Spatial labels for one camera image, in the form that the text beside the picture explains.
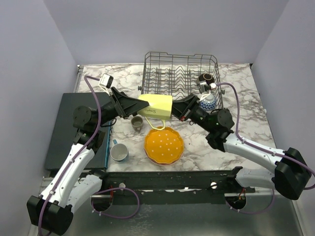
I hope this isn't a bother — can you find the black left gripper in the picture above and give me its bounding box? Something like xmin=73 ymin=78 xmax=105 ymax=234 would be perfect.
xmin=94 ymin=87 xmax=152 ymax=129

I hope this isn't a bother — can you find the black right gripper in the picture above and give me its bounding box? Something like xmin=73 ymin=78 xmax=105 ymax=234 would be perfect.
xmin=161 ymin=93 xmax=215 ymax=132

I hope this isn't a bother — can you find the pale yellow mug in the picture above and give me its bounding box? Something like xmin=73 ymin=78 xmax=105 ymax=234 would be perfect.
xmin=138 ymin=94 xmax=173 ymax=130

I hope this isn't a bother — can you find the orange blue patterned bowl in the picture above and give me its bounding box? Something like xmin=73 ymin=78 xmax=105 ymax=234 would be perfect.
xmin=198 ymin=93 xmax=217 ymax=111

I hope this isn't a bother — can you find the dark brown bowl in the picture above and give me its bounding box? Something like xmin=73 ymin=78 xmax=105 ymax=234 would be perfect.
xmin=197 ymin=73 xmax=215 ymax=86

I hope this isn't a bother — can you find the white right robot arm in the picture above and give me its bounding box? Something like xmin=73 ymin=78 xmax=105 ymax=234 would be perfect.
xmin=171 ymin=94 xmax=311 ymax=200

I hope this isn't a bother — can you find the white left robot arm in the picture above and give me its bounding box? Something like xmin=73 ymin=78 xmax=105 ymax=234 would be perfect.
xmin=27 ymin=87 xmax=149 ymax=236

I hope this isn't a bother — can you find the small grey cup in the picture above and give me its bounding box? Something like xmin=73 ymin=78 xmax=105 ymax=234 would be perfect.
xmin=130 ymin=116 xmax=143 ymax=132

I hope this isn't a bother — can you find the orange polka dot plate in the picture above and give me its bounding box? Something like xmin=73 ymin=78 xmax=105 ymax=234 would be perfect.
xmin=144 ymin=127 xmax=185 ymax=153

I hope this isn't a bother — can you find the blue mug white inside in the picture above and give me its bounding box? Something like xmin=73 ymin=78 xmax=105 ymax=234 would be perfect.
xmin=110 ymin=139 xmax=129 ymax=162

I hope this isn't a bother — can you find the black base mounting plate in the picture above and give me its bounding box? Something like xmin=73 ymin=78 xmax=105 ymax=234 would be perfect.
xmin=89 ymin=167 xmax=258 ymax=211

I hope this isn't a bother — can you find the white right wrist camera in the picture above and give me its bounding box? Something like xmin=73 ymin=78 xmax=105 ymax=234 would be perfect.
xmin=199 ymin=81 xmax=217 ymax=100

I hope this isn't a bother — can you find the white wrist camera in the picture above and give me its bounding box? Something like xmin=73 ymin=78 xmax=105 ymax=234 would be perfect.
xmin=98 ymin=74 xmax=114 ymax=89
xmin=199 ymin=81 xmax=217 ymax=100

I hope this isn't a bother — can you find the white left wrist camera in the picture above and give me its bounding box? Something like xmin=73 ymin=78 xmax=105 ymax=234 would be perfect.
xmin=98 ymin=74 xmax=114 ymax=89

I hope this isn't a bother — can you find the grey wire dish rack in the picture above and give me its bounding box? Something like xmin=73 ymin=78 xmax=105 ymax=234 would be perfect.
xmin=141 ymin=52 xmax=225 ymax=113

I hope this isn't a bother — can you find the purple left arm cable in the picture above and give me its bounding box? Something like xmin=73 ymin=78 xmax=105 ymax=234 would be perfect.
xmin=38 ymin=75 xmax=140 ymax=236

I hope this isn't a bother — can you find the dark network switch box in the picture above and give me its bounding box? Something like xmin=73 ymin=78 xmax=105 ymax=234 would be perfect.
xmin=44 ymin=92 xmax=111 ymax=172

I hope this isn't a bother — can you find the aluminium rail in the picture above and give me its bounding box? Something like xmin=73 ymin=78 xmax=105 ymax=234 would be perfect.
xmin=40 ymin=173 xmax=300 ymax=197

